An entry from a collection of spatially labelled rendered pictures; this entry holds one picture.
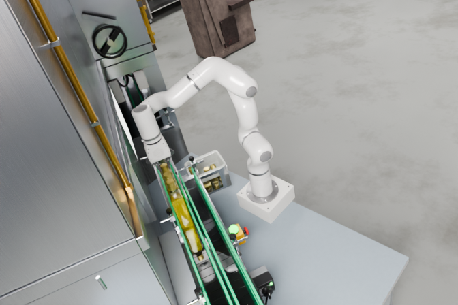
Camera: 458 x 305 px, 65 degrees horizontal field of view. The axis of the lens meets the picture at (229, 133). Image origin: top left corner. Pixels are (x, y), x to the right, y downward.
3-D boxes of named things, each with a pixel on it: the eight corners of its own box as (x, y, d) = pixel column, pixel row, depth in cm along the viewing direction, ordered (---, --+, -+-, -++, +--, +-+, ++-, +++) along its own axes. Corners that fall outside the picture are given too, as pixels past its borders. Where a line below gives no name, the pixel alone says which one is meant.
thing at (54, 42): (124, 188, 124) (10, -34, 83) (132, 185, 125) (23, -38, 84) (125, 195, 122) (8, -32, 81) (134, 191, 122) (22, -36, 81)
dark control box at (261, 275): (251, 284, 157) (247, 272, 152) (267, 276, 158) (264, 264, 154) (259, 299, 150) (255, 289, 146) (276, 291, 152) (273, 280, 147)
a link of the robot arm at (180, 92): (180, 65, 160) (127, 109, 161) (190, 78, 147) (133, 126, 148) (191, 79, 165) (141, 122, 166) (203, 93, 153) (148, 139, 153)
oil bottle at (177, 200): (179, 221, 177) (166, 190, 165) (190, 216, 178) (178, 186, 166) (182, 229, 172) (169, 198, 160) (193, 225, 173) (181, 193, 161)
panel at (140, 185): (124, 130, 238) (103, 85, 219) (128, 129, 239) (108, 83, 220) (150, 222, 167) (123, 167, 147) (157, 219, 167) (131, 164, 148)
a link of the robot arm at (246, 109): (251, 162, 186) (237, 145, 199) (270, 152, 189) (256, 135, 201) (230, 81, 155) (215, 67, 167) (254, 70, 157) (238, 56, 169)
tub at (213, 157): (187, 173, 225) (182, 163, 221) (219, 159, 230) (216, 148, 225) (195, 190, 212) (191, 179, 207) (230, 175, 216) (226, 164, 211)
